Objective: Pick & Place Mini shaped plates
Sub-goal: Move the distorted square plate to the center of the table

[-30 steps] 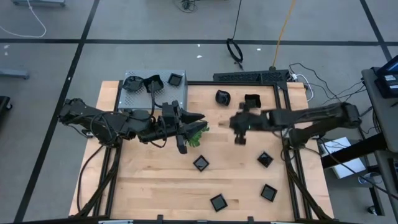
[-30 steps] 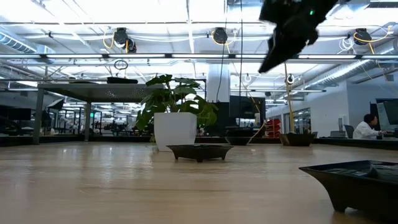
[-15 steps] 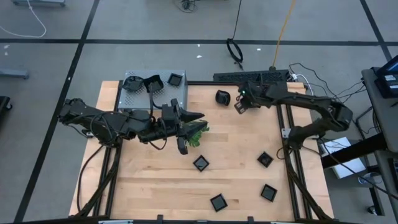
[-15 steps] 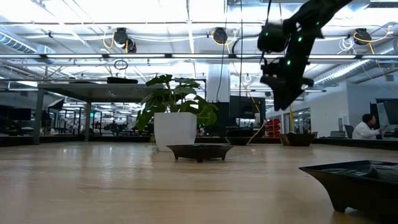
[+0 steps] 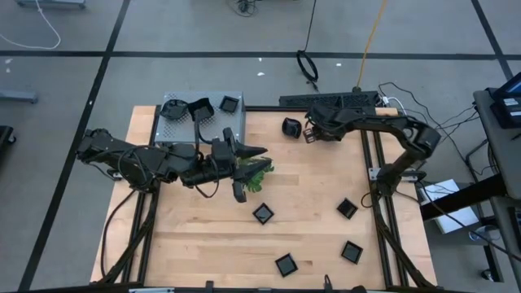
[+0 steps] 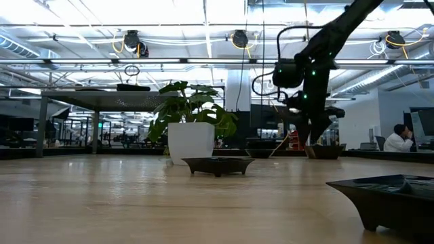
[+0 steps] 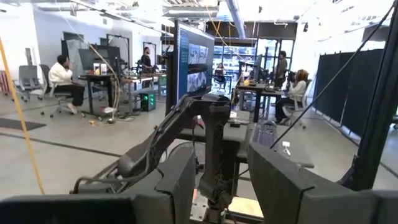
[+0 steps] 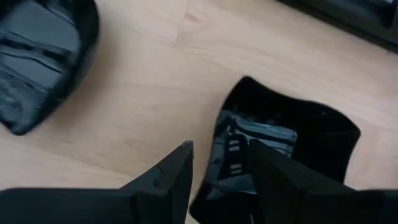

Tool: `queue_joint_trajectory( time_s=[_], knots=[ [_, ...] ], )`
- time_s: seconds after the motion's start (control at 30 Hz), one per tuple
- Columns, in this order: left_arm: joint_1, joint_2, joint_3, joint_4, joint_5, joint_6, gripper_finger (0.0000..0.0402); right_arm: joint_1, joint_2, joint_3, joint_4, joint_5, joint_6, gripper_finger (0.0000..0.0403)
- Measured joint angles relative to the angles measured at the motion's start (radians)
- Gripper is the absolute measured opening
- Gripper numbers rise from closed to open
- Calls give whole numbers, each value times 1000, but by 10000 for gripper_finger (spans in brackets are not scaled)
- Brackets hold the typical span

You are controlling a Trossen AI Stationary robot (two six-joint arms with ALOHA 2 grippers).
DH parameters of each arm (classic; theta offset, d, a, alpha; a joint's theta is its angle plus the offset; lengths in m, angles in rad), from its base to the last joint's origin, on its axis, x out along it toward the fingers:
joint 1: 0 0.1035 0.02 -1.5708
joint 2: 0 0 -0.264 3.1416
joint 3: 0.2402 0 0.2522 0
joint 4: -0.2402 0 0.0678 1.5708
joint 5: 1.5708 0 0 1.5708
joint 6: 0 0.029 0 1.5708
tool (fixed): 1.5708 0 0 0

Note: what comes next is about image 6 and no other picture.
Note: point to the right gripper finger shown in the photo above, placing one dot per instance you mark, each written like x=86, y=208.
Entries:
x=318, y=130
x=302, y=130

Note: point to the dark angular bowl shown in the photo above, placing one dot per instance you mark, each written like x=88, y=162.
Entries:
x=323, y=153

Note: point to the small dark round bowl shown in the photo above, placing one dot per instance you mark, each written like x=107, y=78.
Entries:
x=259, y=154

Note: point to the black square footed plate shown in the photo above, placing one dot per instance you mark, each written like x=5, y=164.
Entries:
x=218, y=166

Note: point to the black flared footed plate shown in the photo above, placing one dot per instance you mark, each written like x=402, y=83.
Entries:
x=390, y=210

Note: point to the green plant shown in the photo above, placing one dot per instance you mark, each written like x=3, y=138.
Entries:
x=191, y=145

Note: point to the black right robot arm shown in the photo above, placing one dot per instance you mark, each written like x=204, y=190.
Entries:
x=339, y=30

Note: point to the red storage bins stack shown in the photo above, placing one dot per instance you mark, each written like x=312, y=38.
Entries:
x=294, y=142

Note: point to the black display screen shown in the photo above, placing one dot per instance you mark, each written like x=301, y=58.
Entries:
x=264, y=117

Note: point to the grey laptop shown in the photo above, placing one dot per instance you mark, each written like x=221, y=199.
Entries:
x=368, y=146

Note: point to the grey office chair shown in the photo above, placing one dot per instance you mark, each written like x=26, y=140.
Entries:
x=380, y=142

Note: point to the person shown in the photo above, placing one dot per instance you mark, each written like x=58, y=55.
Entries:
x=396, y=144

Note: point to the dark computer monitor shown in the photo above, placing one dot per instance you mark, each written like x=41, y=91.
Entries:
x=425, y=123

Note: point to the long ceiling light bar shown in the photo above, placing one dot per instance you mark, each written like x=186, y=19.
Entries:
x=152, y=61

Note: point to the dark desk monitor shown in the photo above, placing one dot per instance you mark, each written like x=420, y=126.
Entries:
x=20, y=124

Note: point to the silver ceiling air duct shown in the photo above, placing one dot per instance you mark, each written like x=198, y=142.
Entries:
x=373, y=78

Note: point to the black table edge frame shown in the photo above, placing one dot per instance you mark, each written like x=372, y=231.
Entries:
x=51, y=153

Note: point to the ribbed ceiling air duct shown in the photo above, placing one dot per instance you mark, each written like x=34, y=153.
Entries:
x=17, y=47

